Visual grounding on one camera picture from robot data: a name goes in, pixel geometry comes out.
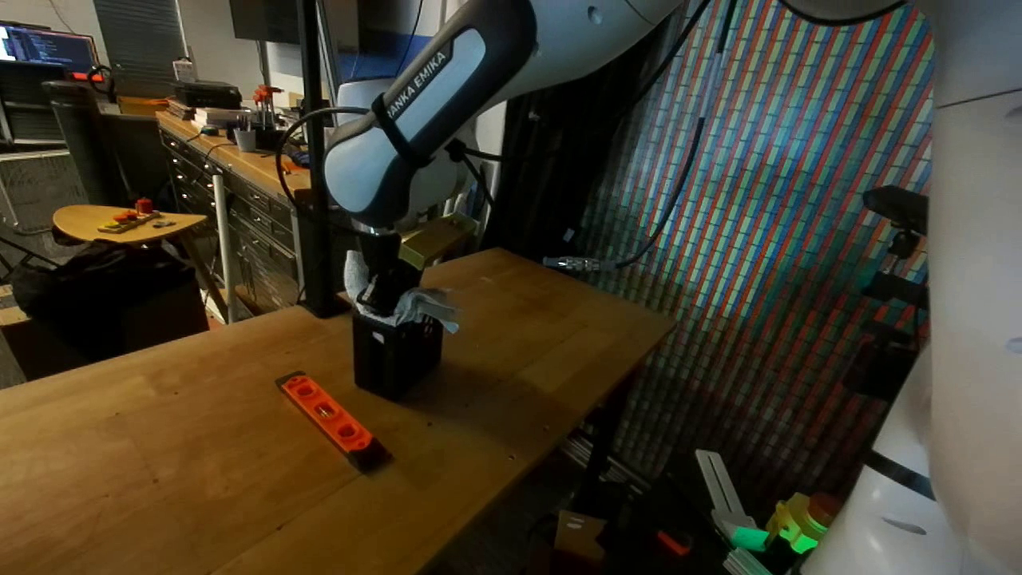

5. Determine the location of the green and yellow toy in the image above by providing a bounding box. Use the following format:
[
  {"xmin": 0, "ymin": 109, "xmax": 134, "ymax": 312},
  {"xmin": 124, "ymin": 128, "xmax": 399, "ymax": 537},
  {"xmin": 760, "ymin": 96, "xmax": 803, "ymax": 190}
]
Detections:
[{"xmin": 764, "ymin": 493, "xmax": 847, "ymax": 558}]

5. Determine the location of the lit computer monitor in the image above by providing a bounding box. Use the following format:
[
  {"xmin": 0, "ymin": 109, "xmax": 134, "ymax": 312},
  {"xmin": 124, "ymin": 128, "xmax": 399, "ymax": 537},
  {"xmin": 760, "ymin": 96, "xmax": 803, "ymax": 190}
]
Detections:
[{"xmin": 0, "ymin": 22, "xmax": 100, "ymax": 76}]

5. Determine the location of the gold wrist camera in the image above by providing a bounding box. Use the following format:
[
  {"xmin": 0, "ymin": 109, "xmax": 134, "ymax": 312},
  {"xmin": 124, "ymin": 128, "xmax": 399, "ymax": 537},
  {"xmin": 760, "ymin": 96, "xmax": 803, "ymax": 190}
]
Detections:
[{"xmin": 396, "ymin": 215, "xmax": 479, "ymax": 271}]

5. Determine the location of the blue-grey cloth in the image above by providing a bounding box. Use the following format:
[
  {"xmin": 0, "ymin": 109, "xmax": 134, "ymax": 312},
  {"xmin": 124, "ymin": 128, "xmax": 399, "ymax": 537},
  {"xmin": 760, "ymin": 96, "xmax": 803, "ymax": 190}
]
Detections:
[{"xmin": 340, "ymin": 246, "xmax": 463, "ymax": 334}]

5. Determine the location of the black perforated box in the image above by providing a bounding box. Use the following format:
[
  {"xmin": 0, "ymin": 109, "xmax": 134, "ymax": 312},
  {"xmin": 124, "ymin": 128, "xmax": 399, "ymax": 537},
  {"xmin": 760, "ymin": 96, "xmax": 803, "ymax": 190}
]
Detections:
[{"xmin": 350, "ymin": 303, "xmax": 448, "ymax": 405}]

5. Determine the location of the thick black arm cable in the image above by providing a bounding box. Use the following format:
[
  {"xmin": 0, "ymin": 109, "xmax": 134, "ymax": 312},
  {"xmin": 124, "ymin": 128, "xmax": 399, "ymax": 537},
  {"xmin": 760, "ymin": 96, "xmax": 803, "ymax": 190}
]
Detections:
[{"xmin": 540, "ymin": 0, "xmax": 742, "ymax": 276}]

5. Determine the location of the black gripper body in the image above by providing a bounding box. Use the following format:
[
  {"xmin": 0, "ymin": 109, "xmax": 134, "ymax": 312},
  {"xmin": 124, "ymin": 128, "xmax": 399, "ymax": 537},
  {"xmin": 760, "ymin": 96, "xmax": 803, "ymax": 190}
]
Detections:
[{"xmin": 356, "ymin": 226, "xmax": 426, "ymax": 318}]

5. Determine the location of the white plastic part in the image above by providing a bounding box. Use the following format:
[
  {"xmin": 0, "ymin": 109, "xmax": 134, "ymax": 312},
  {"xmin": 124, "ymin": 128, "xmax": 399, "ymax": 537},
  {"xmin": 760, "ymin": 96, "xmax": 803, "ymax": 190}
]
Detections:
[{"xmin": 689, "ymin": 448, "xmax": 775, "ymax": 575}]

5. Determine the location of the black curtain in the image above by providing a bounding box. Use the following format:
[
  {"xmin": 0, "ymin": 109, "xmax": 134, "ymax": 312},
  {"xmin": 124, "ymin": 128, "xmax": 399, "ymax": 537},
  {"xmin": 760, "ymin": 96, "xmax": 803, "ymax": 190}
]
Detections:
[{"xmin": 481, "ymin": 62, "xmax": 642, "ymax": 269}]

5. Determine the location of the round wooden stool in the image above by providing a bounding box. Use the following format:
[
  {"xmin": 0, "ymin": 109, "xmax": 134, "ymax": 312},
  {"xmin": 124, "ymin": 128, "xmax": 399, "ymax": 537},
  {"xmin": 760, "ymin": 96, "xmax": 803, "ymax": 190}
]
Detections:
[{"xmin": 47, "ymin": 197, "xmax": 212, "ymax": 252}]

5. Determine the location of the wooden-top workbench with drawers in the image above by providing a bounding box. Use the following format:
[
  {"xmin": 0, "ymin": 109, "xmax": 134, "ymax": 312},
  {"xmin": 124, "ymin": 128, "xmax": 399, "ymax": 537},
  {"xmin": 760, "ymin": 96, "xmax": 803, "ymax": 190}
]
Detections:
[{"xmin": 155, "ymin": 104, "xmax": 356, "ymax": 318}]

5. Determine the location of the red tool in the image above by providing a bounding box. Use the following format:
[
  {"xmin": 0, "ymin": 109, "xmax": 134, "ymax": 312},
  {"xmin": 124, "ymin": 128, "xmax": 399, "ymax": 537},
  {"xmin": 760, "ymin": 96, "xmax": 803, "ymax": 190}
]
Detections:
[{"xmin": 100, "ymin": 194, "xmax": 180, "ymax": 235}]

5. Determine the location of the black camera stand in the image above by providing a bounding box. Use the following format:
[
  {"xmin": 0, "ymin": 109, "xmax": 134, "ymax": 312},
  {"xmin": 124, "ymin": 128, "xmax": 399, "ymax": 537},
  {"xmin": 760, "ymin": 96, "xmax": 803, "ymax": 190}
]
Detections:
[{"xmin": 842, "ymin": 230, "xmax": 934, "ymax": 405}]

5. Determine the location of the black case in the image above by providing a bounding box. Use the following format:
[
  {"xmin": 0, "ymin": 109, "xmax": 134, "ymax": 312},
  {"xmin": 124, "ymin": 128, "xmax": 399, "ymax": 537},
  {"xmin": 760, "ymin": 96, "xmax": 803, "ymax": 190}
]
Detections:
[{"xmin": 169, "ymin": 80, "xmax": 246, "ymax": 113}]

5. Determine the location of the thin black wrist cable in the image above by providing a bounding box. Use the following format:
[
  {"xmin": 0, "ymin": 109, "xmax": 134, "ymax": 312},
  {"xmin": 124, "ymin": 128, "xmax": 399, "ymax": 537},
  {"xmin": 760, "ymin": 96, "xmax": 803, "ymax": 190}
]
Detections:
[{"xmin": 275, "ymin": 102, "xmax": 378, "ymax": 222}]

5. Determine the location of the black camera on stand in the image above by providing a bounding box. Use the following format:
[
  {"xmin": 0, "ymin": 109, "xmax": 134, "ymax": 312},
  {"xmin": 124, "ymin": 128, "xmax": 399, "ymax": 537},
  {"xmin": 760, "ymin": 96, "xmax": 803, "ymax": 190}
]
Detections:
[{"xmin": 858, "ymin": 181, "xmax": 934, "ymax": 240}]

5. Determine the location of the orange spirit level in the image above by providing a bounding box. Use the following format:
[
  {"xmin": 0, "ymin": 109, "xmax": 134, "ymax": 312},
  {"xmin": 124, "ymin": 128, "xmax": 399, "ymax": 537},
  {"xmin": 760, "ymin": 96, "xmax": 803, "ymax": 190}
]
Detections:
[{"xmin": 275, "ymin": 372, "xmax": 396, "ymax": 476}]

